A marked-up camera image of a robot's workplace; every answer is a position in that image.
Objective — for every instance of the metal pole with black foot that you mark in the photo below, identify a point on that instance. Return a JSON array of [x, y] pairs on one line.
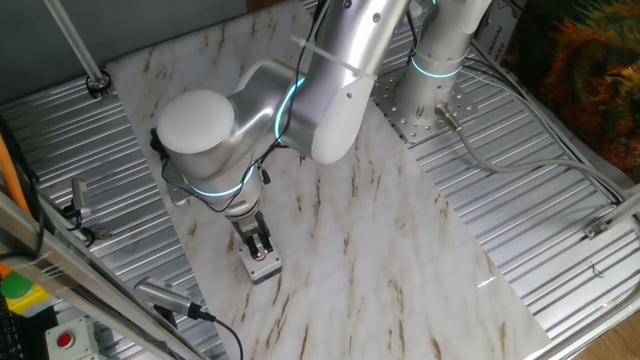
[[77, 42]]

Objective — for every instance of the orange green patterned fabric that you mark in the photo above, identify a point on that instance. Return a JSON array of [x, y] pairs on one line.
[[590, 75]]

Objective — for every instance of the dark green hex key set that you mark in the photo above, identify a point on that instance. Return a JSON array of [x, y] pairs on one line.
[[154, 140]]

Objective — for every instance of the white marble pattern mat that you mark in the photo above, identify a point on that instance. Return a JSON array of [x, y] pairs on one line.
[[375, 250]]

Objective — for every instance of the aluminium profile bar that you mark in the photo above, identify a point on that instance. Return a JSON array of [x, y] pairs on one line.
[[630, 205]]

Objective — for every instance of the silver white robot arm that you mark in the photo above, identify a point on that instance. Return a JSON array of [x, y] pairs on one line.
[[200, 130]]

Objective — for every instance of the small metal corner bracket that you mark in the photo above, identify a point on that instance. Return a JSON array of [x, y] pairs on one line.
[[595, 229]]

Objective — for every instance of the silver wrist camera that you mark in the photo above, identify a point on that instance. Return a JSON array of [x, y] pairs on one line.
[[177, 192]]

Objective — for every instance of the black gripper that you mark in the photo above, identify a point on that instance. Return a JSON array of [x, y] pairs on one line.
[[252, 225]]

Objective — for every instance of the white carton with red print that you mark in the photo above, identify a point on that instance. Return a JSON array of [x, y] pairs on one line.
[[495, 25]]

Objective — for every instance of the grey box with red button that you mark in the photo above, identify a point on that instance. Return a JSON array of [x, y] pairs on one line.
[[65, 341], [267, 269]]

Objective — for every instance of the aluminium frame beam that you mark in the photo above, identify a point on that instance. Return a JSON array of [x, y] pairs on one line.
[[50, 255]]

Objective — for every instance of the silver ribbed depth camera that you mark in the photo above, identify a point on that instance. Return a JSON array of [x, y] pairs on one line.
[[162, 296], [80, 196]]

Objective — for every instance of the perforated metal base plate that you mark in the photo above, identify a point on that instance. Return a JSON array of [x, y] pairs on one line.
[[400, 120]]

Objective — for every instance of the yellow box with green button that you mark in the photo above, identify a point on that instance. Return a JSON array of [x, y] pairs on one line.
[[16, 285]]

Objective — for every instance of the black keyboard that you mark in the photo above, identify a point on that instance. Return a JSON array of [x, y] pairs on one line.
[[7, 335]]

